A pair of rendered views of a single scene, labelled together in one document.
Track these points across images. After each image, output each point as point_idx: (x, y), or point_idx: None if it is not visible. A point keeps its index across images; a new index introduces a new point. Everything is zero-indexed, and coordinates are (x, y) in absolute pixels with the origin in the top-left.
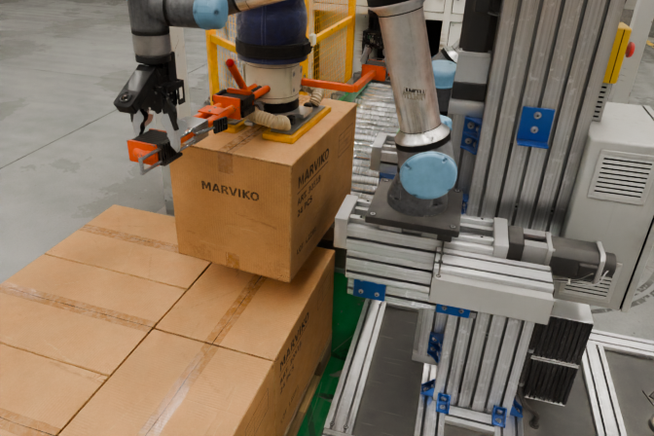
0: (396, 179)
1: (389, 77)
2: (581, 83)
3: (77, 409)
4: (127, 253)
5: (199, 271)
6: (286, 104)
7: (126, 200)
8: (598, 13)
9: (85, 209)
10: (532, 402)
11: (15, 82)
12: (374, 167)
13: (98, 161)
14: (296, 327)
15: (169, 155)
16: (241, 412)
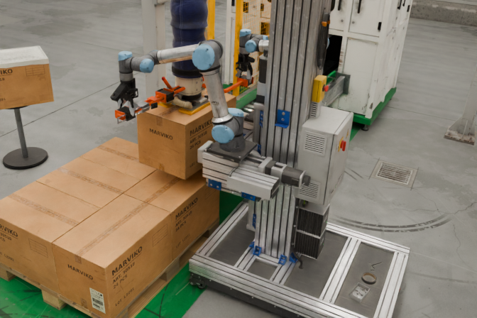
0: None
1: None
2: (298, 101)
3: (86, 217)
4: (118, 160)
5: (149, 172)
6: (193, 96)
7: (126, 136)
8: (300, 74)
9: (103, 139)
10: (306, 258)
11: (69, 51)
12: None
13: (114, 110)
14: (187, 201)
15: (130, 116)
16: (151, 227)
